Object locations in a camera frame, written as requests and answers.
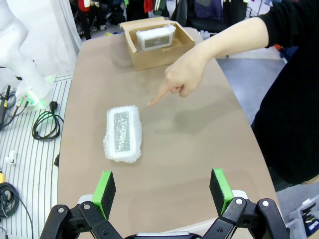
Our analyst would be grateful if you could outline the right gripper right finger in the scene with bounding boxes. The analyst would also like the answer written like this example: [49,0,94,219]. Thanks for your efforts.
[203,168,291,239]

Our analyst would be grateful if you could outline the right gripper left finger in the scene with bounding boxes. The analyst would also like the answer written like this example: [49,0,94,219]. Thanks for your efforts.
[39,171,120,239]

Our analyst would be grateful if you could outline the bubble-wrapped white clock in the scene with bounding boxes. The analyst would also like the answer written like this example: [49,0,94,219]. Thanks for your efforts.
[136,23,176,52]
[103,105,143,164]

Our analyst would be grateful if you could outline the person's right forearm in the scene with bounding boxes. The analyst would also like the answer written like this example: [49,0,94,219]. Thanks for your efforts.
[199,16,270,59]

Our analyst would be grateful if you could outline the person's right hand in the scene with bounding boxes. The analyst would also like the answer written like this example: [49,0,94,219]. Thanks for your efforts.
[148,48,212,107]

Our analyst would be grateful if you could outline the clear storage bin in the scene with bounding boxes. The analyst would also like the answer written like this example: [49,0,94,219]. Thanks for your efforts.
[289,198,319,239]

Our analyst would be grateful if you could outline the small white plug adapter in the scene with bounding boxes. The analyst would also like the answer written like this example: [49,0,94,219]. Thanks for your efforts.
[4,149,18,165]

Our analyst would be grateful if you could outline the person in black sweater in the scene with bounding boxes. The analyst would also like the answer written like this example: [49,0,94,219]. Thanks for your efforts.
[250,0,319,185]

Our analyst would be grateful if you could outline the open cardboard box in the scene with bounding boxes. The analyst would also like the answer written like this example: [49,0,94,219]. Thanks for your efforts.
[120,16,196,71]

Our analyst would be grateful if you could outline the white curtain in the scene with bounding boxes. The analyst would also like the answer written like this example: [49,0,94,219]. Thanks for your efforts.
[48,0,83,75]

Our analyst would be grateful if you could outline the black office chair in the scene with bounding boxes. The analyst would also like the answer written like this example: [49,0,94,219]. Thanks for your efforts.
[186,14,229,34]

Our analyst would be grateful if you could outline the black cable bundle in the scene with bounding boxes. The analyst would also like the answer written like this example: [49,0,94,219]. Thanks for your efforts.
[0,181,34,239]

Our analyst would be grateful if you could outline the black coiled power cable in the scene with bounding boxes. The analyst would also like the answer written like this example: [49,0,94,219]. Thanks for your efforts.
[31,101,65,140]

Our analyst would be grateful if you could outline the black base connector cables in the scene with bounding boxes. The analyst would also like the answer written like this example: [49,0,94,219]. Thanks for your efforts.
[0,84,28,130]

